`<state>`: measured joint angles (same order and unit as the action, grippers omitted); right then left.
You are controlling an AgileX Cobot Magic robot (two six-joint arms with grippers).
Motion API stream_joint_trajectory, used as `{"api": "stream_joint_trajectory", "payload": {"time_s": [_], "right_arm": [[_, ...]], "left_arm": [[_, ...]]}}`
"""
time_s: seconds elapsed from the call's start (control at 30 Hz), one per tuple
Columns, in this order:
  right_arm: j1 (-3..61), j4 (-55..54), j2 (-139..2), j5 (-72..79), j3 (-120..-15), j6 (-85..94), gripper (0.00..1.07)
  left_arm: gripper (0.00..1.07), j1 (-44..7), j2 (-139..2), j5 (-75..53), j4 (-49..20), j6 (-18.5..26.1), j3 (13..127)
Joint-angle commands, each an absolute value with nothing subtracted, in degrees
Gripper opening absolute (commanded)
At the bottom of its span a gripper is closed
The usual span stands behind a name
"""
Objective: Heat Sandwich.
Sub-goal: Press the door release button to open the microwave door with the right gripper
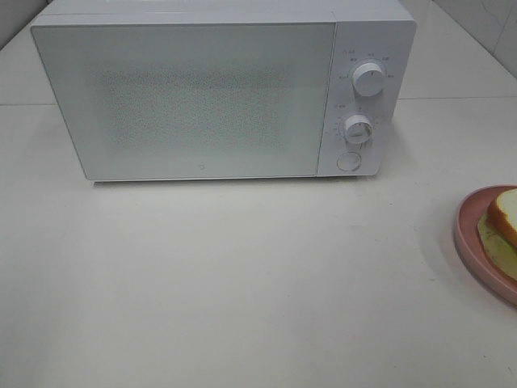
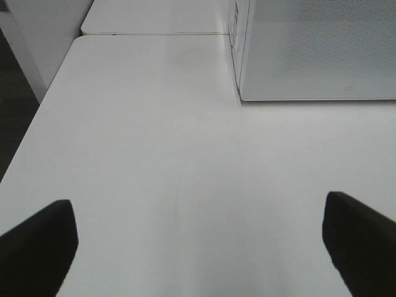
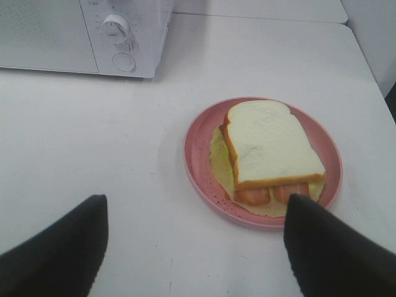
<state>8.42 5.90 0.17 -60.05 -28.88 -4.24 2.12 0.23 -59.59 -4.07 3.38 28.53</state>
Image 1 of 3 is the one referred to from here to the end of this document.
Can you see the white microwave oven body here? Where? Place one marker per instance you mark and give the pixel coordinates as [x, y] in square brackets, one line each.
[364, 30]

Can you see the white bread sandwich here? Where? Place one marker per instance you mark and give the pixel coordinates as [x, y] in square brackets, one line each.
[497, 231]

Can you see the lower white microwave knob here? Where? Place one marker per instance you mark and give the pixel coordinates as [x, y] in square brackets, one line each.
[357, 129]

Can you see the pink round plate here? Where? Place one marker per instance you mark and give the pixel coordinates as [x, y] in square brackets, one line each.
[469, 247]

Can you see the upper white microwave knob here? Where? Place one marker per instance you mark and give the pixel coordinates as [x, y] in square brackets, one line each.
[368, 78]

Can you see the round door release button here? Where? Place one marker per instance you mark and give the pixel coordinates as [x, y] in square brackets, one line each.
[349, 161]

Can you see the white microwave knob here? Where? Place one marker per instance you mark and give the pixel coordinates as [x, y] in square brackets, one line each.
[368, 78]
[357, 129]

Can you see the white microwave door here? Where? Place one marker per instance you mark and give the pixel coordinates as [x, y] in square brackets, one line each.
[154, 102]

